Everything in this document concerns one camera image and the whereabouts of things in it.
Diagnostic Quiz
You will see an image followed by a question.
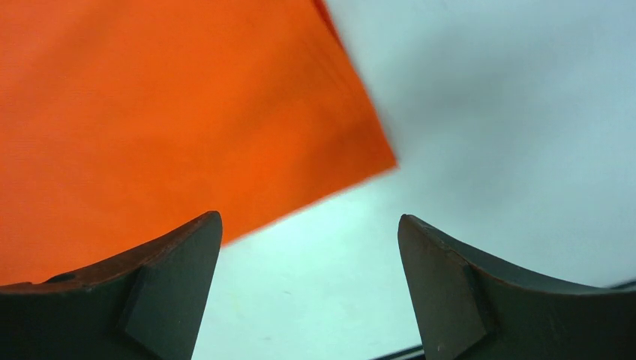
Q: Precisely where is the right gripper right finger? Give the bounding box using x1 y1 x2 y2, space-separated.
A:
397 214 635 359

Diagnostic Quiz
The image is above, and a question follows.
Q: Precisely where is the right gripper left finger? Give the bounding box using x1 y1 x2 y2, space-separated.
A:
1 211 223 359

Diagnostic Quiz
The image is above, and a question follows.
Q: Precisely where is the orange t shirt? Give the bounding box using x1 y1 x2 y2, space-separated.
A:
1 1 396 284

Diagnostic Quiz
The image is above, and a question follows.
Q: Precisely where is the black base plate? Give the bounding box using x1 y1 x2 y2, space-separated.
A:
373 278 635 360

